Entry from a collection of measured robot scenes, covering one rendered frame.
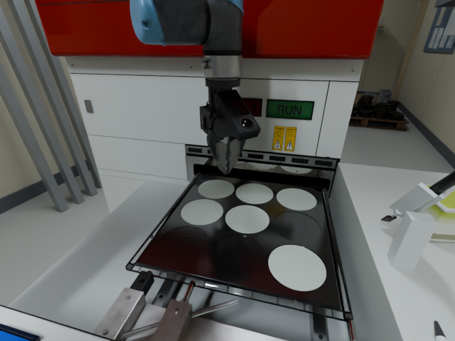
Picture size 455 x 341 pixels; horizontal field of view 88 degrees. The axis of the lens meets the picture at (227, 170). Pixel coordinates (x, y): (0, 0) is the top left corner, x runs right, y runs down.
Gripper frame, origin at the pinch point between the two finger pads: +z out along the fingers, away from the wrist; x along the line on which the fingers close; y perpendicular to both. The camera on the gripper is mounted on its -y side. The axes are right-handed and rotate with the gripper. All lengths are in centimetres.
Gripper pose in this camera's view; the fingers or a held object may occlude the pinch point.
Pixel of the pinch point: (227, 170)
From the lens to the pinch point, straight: 55.7
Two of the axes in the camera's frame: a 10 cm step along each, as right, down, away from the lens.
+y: -4.5, -4.2, 7.9
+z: 0.0, 8.9, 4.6
